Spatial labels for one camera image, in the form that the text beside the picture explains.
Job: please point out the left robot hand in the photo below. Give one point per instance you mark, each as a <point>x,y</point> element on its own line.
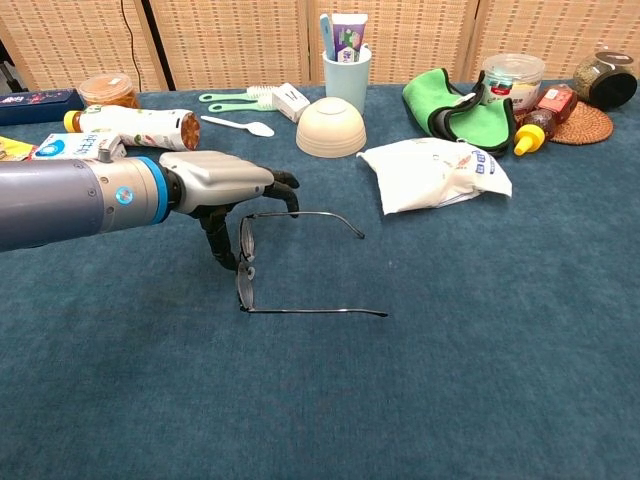
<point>215,180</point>

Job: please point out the thin metal eyeglasses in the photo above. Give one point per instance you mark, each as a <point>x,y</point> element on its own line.
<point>246,240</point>

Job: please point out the white plastic spoon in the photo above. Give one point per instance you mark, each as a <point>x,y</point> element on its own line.
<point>257,129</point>

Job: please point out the white labelled drink bottle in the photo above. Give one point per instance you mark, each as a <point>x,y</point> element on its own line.
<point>135,125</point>

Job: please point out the small white cardboard box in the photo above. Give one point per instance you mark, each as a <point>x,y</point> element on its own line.
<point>290,102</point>

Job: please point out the beige upturned bowl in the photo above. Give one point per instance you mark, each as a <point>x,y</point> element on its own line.
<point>330,130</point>

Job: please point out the orange snack plastic jar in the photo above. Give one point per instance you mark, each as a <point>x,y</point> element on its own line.
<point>107,90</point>

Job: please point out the bamboo folding screen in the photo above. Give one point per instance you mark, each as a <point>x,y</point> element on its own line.
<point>225,40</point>

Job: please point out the white blue milk carton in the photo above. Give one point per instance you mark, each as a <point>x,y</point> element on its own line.
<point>75,145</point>

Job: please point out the black tripod stand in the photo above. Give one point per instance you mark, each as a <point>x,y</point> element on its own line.
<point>157,45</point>

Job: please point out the light blue plastic cup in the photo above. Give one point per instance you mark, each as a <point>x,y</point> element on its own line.
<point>347,80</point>

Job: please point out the light blue toothbrush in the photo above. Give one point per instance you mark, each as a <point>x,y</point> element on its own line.
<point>327,35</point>

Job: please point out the navy blue rectangular box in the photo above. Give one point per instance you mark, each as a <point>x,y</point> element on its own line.
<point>35,107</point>

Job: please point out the purple white toothpaste tube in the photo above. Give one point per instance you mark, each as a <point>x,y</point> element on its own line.
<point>350,35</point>

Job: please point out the razor blister pack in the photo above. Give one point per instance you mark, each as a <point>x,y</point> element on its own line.
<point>12,149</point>

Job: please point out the white plastic food bag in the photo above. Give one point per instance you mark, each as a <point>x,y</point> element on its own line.
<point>425,175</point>

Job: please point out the blue carpet table cover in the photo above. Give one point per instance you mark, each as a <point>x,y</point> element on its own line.
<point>350,400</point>

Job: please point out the green cloth black trim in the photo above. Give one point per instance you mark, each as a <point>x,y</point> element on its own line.
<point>480,125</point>

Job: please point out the clear plastic candy jar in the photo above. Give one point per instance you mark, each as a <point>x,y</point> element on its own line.
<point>515,80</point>

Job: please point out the honey bottle yellow cap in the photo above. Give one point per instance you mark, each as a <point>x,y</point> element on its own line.
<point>542,122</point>

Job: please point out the round woven rattan coaster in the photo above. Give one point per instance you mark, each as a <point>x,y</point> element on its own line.
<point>585,127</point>

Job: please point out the glass jar black lid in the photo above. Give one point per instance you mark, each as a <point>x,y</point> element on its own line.
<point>600,75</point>

